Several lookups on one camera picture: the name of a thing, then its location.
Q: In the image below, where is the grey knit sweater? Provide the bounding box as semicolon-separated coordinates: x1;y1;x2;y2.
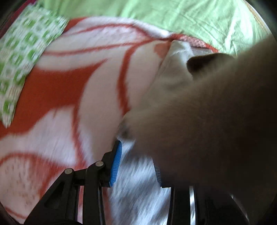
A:
117;37;276;224

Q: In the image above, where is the orange white floral blanket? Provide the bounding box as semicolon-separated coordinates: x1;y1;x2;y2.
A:
1;16;216;223

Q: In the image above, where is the green white checkered pillow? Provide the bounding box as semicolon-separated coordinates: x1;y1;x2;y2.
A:
1;4;69;128

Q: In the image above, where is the green quilt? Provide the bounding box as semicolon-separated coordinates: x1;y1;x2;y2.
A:
38;0;271;54

